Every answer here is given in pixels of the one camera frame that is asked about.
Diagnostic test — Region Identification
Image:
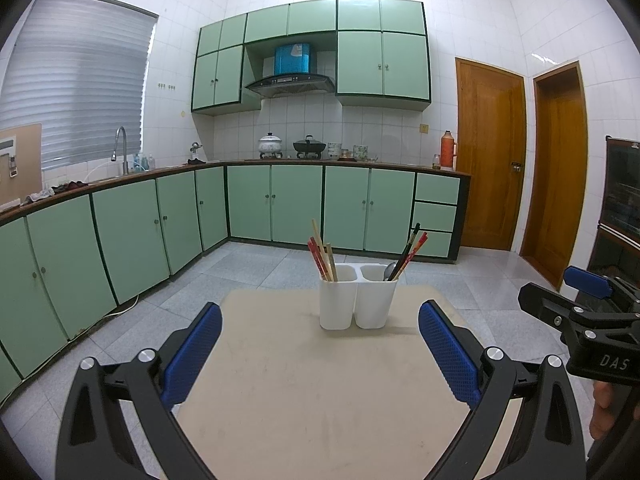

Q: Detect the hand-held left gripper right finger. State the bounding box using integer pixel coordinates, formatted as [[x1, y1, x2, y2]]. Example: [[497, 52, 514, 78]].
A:
[[417, 300, 586, 480]]

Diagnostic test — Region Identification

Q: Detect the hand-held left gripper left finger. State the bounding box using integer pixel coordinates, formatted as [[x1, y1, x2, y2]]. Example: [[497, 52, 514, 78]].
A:
[[56, 301, 223, 480]]

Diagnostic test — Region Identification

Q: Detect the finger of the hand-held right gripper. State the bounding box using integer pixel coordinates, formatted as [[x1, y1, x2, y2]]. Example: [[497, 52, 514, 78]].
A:
[[562, 265, 640, 313], [517, 282, 640, 348]]

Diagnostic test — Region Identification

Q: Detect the black chopstick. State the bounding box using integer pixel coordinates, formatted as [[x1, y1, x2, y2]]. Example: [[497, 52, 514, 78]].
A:
[[389, 244, 410, 282], [392, 222, 422, 281]]

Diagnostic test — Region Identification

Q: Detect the white plastic utensil holder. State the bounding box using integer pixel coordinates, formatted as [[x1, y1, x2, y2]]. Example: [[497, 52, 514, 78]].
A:
[[319, 262, 399, 331]]

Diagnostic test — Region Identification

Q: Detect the light wooden chopstick red end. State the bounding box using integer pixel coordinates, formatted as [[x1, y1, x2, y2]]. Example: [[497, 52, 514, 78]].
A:
[[312, 241, 331, 281]]

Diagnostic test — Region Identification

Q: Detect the person's right hand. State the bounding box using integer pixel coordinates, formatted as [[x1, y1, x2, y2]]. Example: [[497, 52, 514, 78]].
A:
[[589, 380, 618, 441]]

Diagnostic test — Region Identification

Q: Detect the dark glass cabinet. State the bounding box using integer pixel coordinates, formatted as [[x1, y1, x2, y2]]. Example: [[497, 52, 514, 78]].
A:
[[585, 135, 640, 281]]

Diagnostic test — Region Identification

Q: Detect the narrow wooden door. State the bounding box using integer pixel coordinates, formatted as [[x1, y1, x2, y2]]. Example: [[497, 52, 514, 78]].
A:
[[520, 60, 589, 291]]

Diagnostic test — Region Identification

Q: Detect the green drawer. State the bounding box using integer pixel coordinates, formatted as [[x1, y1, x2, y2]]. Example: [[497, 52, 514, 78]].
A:
[[412, 202, 457, 233], [415, 172, 460, 205], [410, 231, 453, 260]]

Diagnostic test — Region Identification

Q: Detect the long green base cabinet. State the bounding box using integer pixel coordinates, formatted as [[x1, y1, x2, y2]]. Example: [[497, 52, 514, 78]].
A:
[[0, 164, 232, 401]]

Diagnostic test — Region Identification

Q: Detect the wide wooden door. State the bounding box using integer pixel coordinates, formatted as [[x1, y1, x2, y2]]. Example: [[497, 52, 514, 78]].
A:
[[455, 56, 527, 252]]

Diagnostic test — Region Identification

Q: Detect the orange thermos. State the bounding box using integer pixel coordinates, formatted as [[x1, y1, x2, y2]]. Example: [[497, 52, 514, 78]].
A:
[[440, 130, 458, 171]]

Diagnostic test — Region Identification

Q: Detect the green base cabinet with drawers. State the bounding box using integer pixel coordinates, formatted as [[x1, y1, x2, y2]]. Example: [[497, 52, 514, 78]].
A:
[[225, 161, 472, 265]]

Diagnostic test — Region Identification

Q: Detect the metal sink faucet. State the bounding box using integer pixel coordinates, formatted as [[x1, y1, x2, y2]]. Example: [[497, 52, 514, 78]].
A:
[[111, 126, 130, 177]]

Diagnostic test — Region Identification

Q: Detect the dark crumpled cloth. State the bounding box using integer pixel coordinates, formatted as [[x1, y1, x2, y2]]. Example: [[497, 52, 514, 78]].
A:
[[22, 180, 91, 206]]

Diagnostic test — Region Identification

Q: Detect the white pot with lid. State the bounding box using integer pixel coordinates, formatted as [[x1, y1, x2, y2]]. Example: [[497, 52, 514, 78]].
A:
[[257, 132, 283, 159]]

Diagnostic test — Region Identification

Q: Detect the black wok with lid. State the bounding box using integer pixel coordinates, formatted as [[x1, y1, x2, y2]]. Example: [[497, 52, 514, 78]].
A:
[[292, 135, 327, 159]]

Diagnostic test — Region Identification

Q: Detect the brown wooden board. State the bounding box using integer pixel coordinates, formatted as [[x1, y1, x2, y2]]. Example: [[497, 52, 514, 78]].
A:
[[0, 122, 43, 206]]

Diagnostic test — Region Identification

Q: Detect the white plastic fixture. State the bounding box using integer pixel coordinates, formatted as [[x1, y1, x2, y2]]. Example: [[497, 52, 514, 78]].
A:
[[0, 137, 20, 178]]

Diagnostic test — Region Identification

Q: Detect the black range hood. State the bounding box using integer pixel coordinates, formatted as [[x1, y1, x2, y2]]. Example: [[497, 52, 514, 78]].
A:
[[243, 74, 337, 100]]

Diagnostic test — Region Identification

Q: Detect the grey window blind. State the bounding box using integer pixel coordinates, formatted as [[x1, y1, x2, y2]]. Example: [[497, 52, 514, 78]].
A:
[[0, 0, 160, 171]]

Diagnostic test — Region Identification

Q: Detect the white floor cable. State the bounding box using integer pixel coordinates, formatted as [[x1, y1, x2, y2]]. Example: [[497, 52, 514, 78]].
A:
[[75, 292, 141, 341]]

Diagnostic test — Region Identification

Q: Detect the green wall cabinet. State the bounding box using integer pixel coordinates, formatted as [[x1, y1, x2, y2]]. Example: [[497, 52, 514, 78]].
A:
[[243, 0, 339, 46], [336, 0, 432, 112], [191, 14, 263, 116]]

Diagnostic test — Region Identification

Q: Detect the blue hood duct cover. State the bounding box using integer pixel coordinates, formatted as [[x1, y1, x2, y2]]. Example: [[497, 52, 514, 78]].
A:
[[274, 42, 317, 78]]

